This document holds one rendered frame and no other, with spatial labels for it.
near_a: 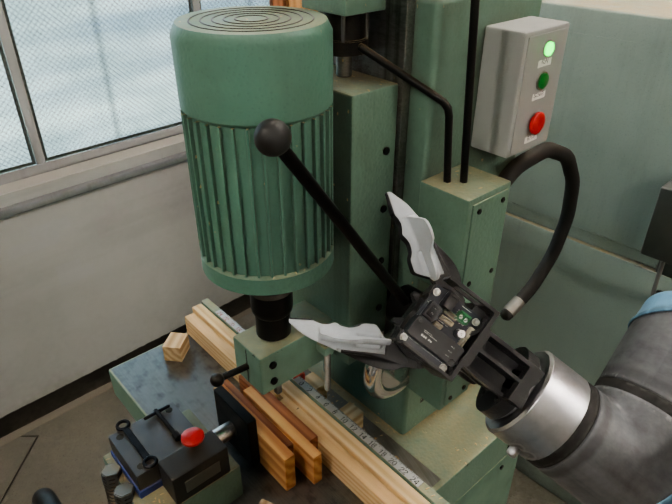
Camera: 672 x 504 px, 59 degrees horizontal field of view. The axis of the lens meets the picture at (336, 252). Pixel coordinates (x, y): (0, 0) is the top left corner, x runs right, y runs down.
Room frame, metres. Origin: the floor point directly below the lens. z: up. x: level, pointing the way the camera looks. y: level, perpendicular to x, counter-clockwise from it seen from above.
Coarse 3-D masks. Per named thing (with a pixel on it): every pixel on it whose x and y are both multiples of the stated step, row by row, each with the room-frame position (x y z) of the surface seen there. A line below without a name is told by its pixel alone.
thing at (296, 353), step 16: (304, 304) 0.74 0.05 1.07; (320, 320) 0.70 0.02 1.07; (240, 336) 0.66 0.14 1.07; (256, 336) 0.66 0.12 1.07; (288, 336) 0.66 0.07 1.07; (304, 336) 0.67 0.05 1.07; (240, 352) 0.65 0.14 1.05; (256, 352) 0.63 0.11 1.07; (272, 352) 0.63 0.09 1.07; (288, 352) 0.65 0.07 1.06; (304, 352) 0.67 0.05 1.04; (256, 368) 0.62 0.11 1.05; (272, 368) 0.62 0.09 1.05; (288, 368) 0.64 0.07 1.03; (304, 368) 0.66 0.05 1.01; (256, 384) 0.62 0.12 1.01; (272, 384) 0.62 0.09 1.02
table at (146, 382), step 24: (144, 360) 0.80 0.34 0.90; (192, 360) 0.80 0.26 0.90; (120, 384) 0.74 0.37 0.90; (144, 384) 0.74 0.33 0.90; (168, 384) 0.74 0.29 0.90; (192, 384) 0.74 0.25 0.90; (144, 408) 0.68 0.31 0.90; (192, 408) 0.68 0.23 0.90; (240, 456) 0.59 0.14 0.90; (264, 480) 0.55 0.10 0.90; (336, 480) 0.55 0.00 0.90
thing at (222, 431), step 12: (216, 396) 0.63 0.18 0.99; (228, 396) 0.62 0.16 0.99; (216, 408) 0.63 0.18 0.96; (228, 408) 0.60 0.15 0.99; (240, 408) 0.60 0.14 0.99; (228, 420) 0.61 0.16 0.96; (240, 420) 0.58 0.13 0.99; (252, 420) 0.57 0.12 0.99; (216, 432) 0.58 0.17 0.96; (228, 432) 0.58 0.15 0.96; (240, 432) 0.58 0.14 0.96; (252, 432) 0.57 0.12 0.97; (240, 444) 0.59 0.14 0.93; (252, 444) 0.57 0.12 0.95; (252, 456) 0.57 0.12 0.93
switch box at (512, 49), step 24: (504, 24) 0.77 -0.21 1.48; (528, 24) 0.77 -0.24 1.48; (552, 24) 0.77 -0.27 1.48; (504, 48) 0.74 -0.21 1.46; (528, 48) 0.73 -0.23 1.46; (480, 72) 0.77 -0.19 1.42; (504, 72) 0.74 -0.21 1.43; (528, 72) 0.73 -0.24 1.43; (552, 72) 0.77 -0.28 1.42; (480, 96) 0.76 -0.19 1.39; (504, 96) 0.74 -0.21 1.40; (528, 96) 0.74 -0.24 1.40; (552, 96) 0.78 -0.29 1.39; (480, 120) 0.76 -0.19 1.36; (504, 120) 0.73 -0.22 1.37; (528, 120) 0.75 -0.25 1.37; (480, 144) 0.76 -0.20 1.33; (504, 144) 0.73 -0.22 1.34; (528, 144) 0.75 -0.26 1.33
